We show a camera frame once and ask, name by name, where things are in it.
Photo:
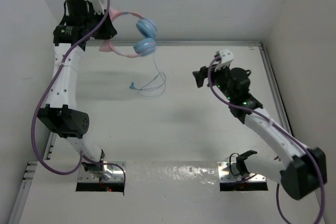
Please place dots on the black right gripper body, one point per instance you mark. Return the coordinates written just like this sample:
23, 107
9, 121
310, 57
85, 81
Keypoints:
219, 78

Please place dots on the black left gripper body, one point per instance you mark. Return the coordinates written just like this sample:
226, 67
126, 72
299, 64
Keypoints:
103, 31

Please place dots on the pink blue cat-ear headphones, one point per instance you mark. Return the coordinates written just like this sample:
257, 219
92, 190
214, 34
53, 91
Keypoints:
147, 33

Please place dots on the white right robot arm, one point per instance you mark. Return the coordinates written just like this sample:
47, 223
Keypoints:
301, 171

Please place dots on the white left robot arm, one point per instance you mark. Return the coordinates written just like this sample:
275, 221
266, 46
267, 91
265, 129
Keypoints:
58, 109

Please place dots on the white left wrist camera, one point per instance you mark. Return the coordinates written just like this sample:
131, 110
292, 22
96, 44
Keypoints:
98, 6

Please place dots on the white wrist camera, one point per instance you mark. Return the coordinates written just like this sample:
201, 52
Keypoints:
98, 6
224, 58

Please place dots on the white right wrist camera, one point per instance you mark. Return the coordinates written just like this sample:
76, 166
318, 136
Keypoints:
224, 58

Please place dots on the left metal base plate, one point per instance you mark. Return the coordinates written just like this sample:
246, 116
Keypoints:
110, 172

